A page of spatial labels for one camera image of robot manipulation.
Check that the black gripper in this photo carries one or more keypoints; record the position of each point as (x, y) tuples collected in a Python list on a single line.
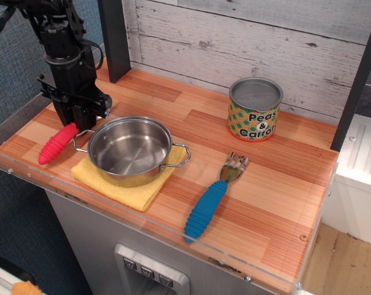
[(71, 86)]

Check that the red handled spoon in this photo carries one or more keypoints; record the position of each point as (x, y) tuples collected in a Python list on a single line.
[(57, 143)]

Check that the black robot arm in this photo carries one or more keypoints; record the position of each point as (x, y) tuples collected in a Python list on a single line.
[(55, 23)]

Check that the stainless steel pot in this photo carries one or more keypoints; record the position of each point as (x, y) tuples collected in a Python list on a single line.
[(131, 151)]

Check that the yellow folded cloth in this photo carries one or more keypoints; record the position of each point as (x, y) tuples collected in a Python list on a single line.
[(138, 198)]

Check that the grey toy kitchen cabinet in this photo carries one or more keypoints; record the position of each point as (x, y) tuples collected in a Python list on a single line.
[(93, 235)]

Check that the silver button panel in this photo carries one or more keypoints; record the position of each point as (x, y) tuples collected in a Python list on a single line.
[(141, 274)]

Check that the peas and carrots can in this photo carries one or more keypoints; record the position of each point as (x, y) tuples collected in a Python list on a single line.
[(253, 108)]

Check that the orange object bottom left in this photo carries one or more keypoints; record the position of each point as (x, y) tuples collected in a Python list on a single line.
[(25, 288)]

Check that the white side cabinet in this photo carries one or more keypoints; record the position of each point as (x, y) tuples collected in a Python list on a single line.
[(347, 207)]

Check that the clear acrylic guard rail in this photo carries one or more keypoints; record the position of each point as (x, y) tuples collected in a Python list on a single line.
[(265, 224)]

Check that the dark left upright post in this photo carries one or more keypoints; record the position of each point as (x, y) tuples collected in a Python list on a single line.
[(115, 38)]

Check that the dark upright post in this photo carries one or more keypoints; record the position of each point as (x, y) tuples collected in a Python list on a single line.
[(353, 98), (115, 38)]

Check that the blue handled fork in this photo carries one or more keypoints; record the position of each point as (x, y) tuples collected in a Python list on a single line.
[(203, 212)]

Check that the dark right upright post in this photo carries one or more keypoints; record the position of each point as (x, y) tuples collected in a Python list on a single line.
[(353, 98)]

